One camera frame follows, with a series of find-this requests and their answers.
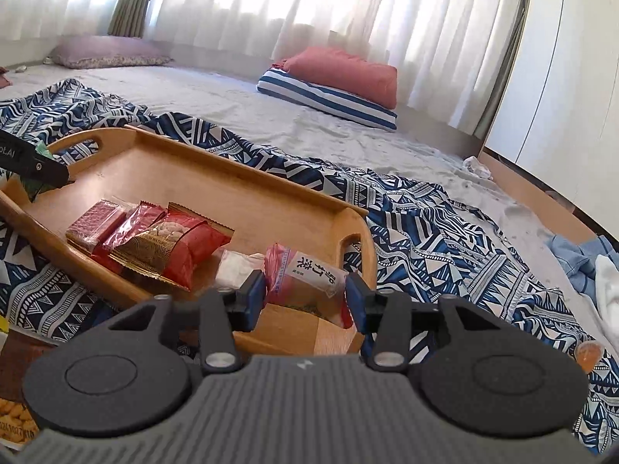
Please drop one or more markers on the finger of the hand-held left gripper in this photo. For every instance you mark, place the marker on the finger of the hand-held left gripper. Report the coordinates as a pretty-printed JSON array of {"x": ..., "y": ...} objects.
[{"x": 51, "y": 171}]

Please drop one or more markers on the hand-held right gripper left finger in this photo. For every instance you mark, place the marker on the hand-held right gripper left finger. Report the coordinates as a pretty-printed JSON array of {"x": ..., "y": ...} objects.
[{"x": 251, "y": 302}]

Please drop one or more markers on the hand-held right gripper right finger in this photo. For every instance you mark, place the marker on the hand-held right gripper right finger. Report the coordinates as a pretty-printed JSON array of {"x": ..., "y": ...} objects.
[{"x": 356, "y": 302}]

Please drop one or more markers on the green snack packet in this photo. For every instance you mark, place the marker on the green snack packet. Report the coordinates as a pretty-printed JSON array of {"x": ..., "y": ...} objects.
[{"x": 31, "y": 189}]

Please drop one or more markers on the clear white snack packet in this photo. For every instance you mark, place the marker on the clear white snack packet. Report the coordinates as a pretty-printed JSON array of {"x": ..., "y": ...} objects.
[{"x": 237, "y": 268}]

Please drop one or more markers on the pink snack packet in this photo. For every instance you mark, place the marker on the pink snack packet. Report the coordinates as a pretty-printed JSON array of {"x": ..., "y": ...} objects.
[{"x": 302, "y": 275}]

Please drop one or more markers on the red gold snack packet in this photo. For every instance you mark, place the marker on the red gold snack packet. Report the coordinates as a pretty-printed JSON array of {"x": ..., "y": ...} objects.
[{"x": 183, "y": 246}]

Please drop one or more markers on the shiny red biscuit packet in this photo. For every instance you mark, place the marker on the shiny red biscuit packet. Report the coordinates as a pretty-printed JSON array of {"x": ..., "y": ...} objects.
[{"x": 135, "y": 225}]

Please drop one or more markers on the wooden tray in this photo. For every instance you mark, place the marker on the wooden tray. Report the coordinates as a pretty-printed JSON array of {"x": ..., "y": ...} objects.
[{"x": 217, "y": 193}]

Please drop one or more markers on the brown peanut bar packet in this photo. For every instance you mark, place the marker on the brown peanut bar packet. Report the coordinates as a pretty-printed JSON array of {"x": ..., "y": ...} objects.
[{"x": 22, "y": 362}]

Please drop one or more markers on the blue white patterned blanket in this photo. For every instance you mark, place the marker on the blue white patterned blanket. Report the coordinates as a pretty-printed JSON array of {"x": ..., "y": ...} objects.
[{"x": 435, "y": 232}]

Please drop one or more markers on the purple pillow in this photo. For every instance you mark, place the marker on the purple pillow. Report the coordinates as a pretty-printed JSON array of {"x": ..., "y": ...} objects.
[{"x": 109, "y": 52}]

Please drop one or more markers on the crumpled white wrapper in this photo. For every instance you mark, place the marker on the crumpled white wrapper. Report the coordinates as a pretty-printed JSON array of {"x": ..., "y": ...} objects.
[{"x": 478, "y": 167}]

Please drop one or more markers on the olive green curtain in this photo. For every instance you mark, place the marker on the olive green curtain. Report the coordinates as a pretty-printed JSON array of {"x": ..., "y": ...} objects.
[
  {"x": 130, "y": 0},
  {"x": 505, "y": 48}
]

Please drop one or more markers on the grey bed sheet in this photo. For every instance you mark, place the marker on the grey bed sheet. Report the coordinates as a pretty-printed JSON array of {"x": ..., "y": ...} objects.
[{"x": 290, "y": 116}]

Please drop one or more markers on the blue white striped pillow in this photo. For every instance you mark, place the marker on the blue white striped pillow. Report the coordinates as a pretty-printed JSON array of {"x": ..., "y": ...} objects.
[{"x": 329, "y": 101}]

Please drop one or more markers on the light blue cloth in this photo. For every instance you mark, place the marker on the light blue cloth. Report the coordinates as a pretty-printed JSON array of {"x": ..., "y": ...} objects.
[{"x": 568, "y": 256}]

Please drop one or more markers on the pink pillow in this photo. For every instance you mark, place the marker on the pink pillow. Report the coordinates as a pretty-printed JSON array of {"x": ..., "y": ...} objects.
[{"x": 338, "y": 72}]

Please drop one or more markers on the orange jelly cup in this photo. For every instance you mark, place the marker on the orange jelly cup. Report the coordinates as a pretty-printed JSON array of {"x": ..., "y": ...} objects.
[{"x": 590, "y": 354}]

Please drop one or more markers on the white cloth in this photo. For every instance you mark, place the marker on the white cloth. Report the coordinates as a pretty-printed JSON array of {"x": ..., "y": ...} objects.
[{"x": 609, "y": 290}]

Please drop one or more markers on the white sheer curtain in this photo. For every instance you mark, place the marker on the white sheer curtain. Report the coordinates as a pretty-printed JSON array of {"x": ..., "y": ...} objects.
[{"x": 290, "y": 5}]

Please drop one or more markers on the white wardrobe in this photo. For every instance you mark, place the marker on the white wardrobe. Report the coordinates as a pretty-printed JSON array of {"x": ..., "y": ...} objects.
[{"x": 561, "y": 82}]

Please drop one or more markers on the wooden bed frame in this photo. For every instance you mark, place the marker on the wooden bed frame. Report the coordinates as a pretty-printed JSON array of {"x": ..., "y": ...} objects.
[{"x": 532, "y": 188}]

